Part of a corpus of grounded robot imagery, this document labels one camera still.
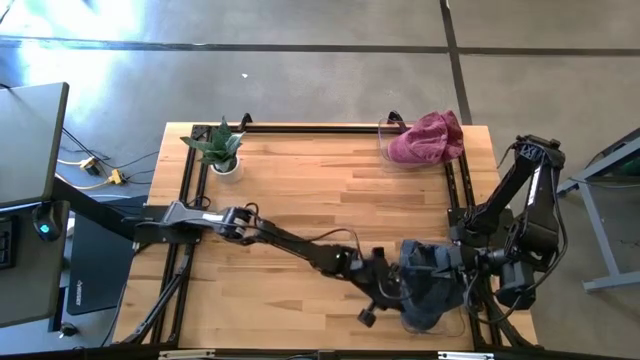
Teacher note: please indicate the grey metal table frame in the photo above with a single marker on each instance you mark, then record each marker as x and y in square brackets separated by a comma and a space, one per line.
[600, 235]

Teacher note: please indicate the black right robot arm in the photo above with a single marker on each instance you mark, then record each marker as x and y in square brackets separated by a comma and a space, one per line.
[542, 200]

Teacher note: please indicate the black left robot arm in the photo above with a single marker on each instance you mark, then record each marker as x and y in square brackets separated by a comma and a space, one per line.
[290, 240]

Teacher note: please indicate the black aluminium table frame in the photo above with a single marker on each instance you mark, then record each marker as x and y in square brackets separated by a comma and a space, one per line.
[325, 129]

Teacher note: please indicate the green plant in white pot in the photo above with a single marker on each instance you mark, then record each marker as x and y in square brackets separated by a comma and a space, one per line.
[220, 147]

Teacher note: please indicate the maroon baseball cap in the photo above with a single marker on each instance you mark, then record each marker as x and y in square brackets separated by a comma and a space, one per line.
[420, 142]
[454, 135]

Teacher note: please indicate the black keyboard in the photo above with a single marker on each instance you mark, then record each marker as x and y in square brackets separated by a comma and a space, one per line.
[5, 242]

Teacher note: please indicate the grey computer monitor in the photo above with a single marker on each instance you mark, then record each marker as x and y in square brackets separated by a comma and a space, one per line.
[30, 140]

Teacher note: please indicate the silver metal bracket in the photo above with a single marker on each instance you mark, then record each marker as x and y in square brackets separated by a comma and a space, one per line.
[185, 354]
[465, 356]

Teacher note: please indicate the black computer mouse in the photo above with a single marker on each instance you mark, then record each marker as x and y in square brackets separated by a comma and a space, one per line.
[46, 222]

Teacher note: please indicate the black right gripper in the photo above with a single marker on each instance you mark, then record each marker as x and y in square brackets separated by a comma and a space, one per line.
[475, 262]

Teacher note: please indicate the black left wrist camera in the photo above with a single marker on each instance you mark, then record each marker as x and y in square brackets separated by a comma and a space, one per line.
[367, 317]

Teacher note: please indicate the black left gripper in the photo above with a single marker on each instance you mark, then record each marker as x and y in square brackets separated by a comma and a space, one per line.
[380, 280]

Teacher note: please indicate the grey desk top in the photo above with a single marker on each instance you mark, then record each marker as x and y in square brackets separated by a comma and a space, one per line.
[25, 285]

